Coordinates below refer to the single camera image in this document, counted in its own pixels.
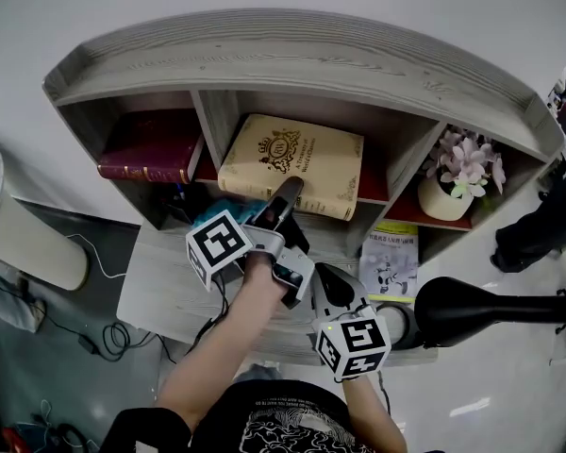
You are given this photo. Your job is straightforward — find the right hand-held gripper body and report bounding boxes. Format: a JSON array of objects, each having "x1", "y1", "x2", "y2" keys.
[{"x1": 314, "y1": 303, "x2": 391, "y2": 382}]

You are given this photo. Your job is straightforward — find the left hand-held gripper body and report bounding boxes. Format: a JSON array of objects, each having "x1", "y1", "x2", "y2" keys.
[{"x1": 186, "y1": 209, "x2": 316, "y2": 310}]

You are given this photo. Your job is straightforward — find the beige book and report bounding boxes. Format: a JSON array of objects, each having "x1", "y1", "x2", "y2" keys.
[{"x1": 216, "y1": 113, "x2": 365, "y2": 223}]

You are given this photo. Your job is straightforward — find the dark red book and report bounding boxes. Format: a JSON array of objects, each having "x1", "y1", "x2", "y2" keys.
[{"x1": 96, "y1": 109, "x2": 206, "y2": 186}]

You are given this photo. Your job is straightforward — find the grey wooden desktop shelf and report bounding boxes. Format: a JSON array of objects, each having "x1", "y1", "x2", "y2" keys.
[{"x1": 42, "y1": 7, "x2": 566, "y2": 266}]

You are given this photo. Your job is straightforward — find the person's right forearm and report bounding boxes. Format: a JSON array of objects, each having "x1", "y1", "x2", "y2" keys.
[{"x1": 341, "y1": 376, "x2": 408, "y2": 453}]

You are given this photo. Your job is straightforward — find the person's left forearm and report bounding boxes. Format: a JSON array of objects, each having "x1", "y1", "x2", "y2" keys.
[{"x1": 154, "y1": 280, "x2": 287, "y2": 431}]

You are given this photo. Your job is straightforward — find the grey wooden desk hutch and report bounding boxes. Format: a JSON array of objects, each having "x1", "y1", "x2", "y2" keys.
[{"x1": 42, "y1": 7, "x2": 566, "y2": 368}]

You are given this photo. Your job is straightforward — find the black desk lamp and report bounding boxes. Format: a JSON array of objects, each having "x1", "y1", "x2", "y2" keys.
[{"x1": 374, "y1": 275, "x2": 566, "y2": 352}]

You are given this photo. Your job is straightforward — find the person's left hand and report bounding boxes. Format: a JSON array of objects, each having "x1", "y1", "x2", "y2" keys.
[{"x1": 243, "y1": 248, "x2": 283, "y2": 296}]

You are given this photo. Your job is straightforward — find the blue crumpled cloth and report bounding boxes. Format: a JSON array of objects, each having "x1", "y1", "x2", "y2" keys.
[{"x1": 192, "y1": 197, "x2": 266, "y2": 228}]

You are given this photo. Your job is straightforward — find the yellow white booklet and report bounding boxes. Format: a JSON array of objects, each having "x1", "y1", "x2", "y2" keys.
[{"x1": 358, "y1": 221, "x2": 421, "y2": 302}]

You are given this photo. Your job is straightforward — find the black pen holder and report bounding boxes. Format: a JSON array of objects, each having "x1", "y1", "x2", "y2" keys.
[{"x1": 161, "y1": 191, "x2": 195, "y2": 227}]

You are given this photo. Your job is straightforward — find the person's grey shorts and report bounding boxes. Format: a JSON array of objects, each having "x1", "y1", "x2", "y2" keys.
[{"x1": 238, "y1": 363, "x2": 284, "y2": 387}]

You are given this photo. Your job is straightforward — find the person's black printed shirt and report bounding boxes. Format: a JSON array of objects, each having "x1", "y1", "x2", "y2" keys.
[{"x1": 108, "y1": 378, "x2": 438, "y2": 453}]

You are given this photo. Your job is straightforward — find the potted pale flower plant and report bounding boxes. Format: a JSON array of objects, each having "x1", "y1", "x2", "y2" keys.
[{"x1": 416, "y1": 127, "x2": 508, "y2": 222}]

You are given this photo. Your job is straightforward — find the black power adapter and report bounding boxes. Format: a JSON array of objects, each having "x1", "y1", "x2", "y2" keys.
[{"x1": 76, "y1": 331, "x2": 101, "y2": 356}]

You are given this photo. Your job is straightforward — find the white cylindrical stand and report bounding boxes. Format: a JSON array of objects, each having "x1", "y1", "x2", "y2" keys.
[{"x1": 0, "y1": 148, "x2": 92, "y2": 293}]

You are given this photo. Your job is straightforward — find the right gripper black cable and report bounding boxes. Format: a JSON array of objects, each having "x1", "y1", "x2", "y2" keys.
[{"x1": 375, "y1": 369, "x2": 393, "y2": 415}]

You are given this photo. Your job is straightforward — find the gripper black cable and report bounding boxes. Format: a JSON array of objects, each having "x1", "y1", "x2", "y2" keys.
[
  {"x1": 375, "y1": 369, "x2": 393, "y2": 415},
  {"x1": 182, "y1": 271, "x2": 231, "y2": 359}
]

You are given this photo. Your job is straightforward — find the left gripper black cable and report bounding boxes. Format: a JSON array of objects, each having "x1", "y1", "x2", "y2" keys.
[{"x1": 182, "y1": 271, "x2": 231, "y2": 359}]

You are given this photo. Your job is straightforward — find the white power cable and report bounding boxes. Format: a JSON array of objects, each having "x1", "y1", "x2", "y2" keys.
[{"x1": 64, "y1": 232, "x2": 126, "y2": 280}]

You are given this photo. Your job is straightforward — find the black coiled floor cable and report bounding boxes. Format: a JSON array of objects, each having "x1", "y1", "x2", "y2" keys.
[{"x1": 100, "y1": 320, "x2": 145, "y2": 363}]

